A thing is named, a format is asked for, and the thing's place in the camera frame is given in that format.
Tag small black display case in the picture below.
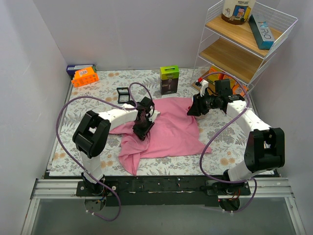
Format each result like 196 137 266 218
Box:
116 87 130 104

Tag cartoon printed canister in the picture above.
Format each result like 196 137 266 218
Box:
222 0 256 25

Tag orange yellow box middle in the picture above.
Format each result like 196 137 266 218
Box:
224 75 237 88

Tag orange box right shelf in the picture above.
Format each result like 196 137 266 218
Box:
232 84 248 97

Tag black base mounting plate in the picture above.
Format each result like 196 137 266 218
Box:
75 175 252 207

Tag purple cable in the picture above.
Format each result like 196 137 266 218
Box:
199 71 257 214
55 82 151 221

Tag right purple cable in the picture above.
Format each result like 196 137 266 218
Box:
199 71 257 214

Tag pink garment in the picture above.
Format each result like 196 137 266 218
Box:
110 97 205 175

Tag blue box at wall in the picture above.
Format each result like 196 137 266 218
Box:
66 64 97 76

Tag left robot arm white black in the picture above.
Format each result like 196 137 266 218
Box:
72 97 160 196

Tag orange yellow box left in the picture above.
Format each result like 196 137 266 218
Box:
207 65 224 81

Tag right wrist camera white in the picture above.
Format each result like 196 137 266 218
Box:
198 77 209 97

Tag white wire shelf rack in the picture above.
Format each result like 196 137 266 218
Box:
190 0 299 113

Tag orange box on mat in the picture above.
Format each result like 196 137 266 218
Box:
71 67 99 88

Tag green black product box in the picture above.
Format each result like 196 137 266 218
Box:
160 65 179 95

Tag orange yellow box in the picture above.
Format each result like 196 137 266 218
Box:
224 75 237 88
207 65 224 81

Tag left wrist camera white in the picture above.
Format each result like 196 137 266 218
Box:
148 110 160 122

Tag toilet paper roll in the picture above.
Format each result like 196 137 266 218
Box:
195 115 205 119

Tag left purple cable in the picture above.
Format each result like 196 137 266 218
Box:
55 82 151 221

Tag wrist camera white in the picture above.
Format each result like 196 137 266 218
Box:
148 110 160 122
198 77 209 97

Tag teal long box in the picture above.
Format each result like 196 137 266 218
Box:
248 14 275 50

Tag floral table mat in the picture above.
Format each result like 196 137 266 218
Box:
49 69 247 177

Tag aluminium frame rail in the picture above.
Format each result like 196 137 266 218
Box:
22 175 305 235

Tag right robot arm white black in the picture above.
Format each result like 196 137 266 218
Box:
187 78 285 195

